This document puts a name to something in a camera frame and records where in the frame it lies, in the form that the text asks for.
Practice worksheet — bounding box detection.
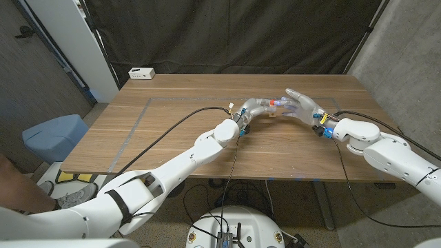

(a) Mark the blue padded stool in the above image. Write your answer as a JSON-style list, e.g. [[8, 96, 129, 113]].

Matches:
[[21, 114, 90, 165]]

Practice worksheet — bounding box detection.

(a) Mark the grey table leg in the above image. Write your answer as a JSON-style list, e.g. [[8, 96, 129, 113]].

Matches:
[[311, 181, 336, 231]]

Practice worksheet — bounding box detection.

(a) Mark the yellow black floor object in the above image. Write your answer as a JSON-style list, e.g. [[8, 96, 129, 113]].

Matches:
[[57, 171, 94, 183]]

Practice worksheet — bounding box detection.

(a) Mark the black floor device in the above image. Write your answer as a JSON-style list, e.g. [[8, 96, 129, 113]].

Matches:
[[292, 233, 310, 248]]

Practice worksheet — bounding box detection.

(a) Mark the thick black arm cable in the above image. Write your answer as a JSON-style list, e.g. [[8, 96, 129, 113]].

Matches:
[[112, 106, 234, 178], [334, 110, 441, 163]]

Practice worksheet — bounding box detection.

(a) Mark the black floor cable bundle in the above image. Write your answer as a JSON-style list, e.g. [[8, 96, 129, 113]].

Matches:
[[182, 178, 276, 225]]

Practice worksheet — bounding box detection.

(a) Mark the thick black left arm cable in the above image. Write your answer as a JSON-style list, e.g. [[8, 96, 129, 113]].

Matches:
[[112, 106, 234, 178]]

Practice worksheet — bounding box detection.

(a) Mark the grey black sneaker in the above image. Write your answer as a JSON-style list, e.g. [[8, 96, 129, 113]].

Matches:
[[36, 180, 54, 198], [57, 182, 99, 210]]

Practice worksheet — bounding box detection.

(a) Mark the white cabinet panel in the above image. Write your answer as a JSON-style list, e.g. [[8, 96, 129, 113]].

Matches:
[[25, 0, 120, 103]]

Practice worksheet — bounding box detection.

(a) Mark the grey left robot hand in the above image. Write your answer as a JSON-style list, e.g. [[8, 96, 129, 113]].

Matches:
[[233, 97, 278, 134]]

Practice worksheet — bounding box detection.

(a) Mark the grey electronics box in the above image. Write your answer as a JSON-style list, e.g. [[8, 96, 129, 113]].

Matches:
[[216, 231, 234, 248]]

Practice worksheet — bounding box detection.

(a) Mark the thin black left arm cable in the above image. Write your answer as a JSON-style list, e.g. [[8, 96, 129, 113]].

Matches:
[[132, 136, 241, 239]]

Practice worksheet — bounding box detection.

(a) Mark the white power strip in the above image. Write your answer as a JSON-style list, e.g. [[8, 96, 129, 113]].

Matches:
[[127, 67, 156, 81]]

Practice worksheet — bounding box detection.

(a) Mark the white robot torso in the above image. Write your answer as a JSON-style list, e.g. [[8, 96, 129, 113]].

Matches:
[[185, 205, 286, 248]]

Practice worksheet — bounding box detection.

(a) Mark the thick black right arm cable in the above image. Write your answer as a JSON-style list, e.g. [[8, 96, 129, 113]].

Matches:
[[334, 110, 441, 163]]

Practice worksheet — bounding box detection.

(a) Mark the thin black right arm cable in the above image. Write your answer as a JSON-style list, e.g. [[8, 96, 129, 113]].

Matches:
[[332, 139, 441, 229]]

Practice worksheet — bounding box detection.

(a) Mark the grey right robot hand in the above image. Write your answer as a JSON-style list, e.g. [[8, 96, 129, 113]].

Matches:
[[276, 87, 342, 135]]

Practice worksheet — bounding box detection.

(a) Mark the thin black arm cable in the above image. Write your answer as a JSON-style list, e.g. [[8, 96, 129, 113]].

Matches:
[[332, 139, 441, 229], [132, 136, 241, 239]]

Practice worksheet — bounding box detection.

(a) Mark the black door handle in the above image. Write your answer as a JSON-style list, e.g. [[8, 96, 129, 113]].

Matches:
[[14, 25, 35, 39]]

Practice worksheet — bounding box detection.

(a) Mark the black backdrop curtain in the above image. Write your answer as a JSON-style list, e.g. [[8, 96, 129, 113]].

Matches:
[[84, 0, 392, 85]]

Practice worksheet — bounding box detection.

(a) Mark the person's bare leg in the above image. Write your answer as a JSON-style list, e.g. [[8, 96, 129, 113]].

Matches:
[[0, 153, 59, 214]]

